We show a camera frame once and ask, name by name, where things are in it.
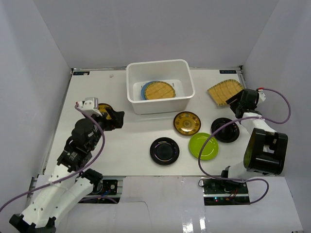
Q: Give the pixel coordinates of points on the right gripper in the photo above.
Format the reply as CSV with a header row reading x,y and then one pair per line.
x,y
233,105

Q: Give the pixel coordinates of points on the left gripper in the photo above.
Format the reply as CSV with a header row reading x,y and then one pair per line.
x,y
110,120

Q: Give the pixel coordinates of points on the fan-shaped bamboo woven tray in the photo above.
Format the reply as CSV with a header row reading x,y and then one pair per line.
x,y
224,90

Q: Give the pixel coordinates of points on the blue plate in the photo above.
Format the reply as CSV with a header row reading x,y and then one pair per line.
x,y
148,90

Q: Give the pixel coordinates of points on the round bamboo woven plate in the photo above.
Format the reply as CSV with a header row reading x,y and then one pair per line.
x,y
163,91

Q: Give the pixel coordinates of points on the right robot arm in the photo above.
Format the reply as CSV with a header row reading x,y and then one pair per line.
x,y
266,150

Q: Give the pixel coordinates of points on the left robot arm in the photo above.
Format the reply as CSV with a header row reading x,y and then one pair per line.
x,y
72,178

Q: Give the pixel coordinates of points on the white plastic bin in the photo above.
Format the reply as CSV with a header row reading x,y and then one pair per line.
x,y
174,72

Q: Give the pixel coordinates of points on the yellow patterned plate left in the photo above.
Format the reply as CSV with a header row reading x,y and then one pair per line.
x,y
104,106

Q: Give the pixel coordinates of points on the yellow patterned plate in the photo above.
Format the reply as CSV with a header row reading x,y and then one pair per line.
x,y
187,123
104,106

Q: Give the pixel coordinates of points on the black glossy bowl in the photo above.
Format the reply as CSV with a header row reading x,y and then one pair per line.
x,y
228,134

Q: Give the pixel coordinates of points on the yellow patterned plate right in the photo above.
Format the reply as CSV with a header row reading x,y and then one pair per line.
x,y
187,123

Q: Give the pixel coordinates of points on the black flat plate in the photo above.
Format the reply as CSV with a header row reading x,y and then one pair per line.
x,y
164,151

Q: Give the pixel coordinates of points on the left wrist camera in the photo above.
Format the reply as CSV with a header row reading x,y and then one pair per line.
x,y
89,106

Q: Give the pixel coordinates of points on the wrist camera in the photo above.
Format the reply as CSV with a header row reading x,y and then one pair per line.
x,y
262,96
89,106

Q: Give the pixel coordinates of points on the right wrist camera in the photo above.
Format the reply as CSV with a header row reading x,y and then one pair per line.
x,y
262,96

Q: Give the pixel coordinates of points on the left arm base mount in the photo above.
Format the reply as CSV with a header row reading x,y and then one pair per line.
x,y
106,193

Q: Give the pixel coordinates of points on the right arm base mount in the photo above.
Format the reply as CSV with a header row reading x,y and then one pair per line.
x,y
222,193

